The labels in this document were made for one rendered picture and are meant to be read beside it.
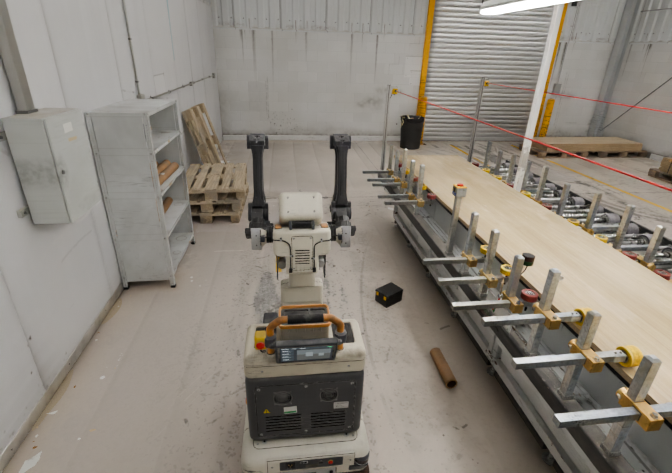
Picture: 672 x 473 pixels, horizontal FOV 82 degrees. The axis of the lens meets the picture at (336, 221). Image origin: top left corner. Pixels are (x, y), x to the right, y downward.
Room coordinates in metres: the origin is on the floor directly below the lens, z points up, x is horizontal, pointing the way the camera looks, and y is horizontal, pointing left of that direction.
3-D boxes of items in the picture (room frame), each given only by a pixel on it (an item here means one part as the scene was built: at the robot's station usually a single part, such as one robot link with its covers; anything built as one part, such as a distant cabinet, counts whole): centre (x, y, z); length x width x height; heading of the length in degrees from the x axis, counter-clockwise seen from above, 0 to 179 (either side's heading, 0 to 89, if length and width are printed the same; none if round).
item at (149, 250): (3.37, 1.73, 0.78); 0.90 x 0.45 x 1.55; 8
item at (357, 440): (1.53, 0.14, 0.16); 0.67 x 0.64 x 0.25; 8
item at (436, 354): (2.04, -0.78, 0.04); 0.30 x 0.08 x 0.08; 8
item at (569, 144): (9.02, -5.72, 0.23); 2.41 x 0.77 x 0.17; 100
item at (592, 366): (1.20, -1.00, 0.95); 0.14 x 0.06 x 0.05; 8
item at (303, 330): (1.42, 0.13, 0.87); 0.23 x 0.15 x 0.11; 98
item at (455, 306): (1.66, -0.82, 0.84); 0.43 x 0.03 x 0.04; 98
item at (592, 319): (1.22, -1.00, 0.90); 0.04 x 0.04 x 0.48; 8
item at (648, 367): (0.97, -1.04, 0.91); 0.04 x 0.04 x 0.48; 8
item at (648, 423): (0.95, -1.04, 0.95); 0.14 x 0.06 x 0.05; 8
